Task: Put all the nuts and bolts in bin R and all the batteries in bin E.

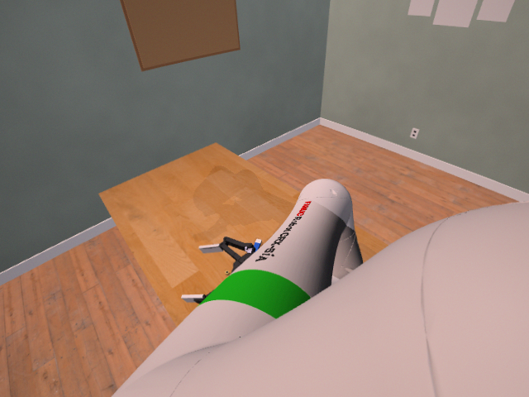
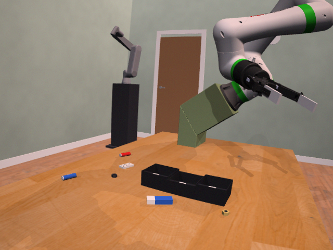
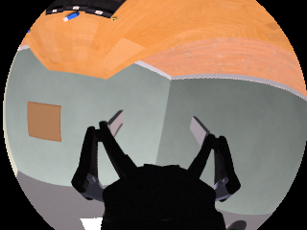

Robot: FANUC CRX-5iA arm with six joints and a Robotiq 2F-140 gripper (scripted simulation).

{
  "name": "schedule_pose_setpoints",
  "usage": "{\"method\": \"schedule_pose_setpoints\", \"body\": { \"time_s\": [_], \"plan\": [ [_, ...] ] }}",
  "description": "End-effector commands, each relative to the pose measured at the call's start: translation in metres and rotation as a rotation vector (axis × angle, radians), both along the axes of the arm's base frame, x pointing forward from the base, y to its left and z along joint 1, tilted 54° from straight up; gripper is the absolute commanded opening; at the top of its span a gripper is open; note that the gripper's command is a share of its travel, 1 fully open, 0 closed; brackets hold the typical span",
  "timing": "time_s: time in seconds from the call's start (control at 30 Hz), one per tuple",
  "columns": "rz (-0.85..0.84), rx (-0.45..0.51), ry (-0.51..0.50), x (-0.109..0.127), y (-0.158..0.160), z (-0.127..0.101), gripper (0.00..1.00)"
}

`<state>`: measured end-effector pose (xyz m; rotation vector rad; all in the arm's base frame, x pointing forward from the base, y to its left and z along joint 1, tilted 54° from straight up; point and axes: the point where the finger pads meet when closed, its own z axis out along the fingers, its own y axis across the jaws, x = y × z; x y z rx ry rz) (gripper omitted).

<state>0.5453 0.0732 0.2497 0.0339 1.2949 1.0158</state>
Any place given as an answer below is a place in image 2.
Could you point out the brass hex nut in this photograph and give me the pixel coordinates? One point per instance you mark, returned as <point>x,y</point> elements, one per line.
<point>225,212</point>

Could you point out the blue aa battery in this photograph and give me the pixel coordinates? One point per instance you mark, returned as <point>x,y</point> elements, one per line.
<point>69,176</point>

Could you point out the blue and white eraser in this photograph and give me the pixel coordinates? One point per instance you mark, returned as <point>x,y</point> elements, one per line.
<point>160,200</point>

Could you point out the white domino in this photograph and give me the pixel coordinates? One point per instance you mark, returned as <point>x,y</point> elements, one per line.
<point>124,166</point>

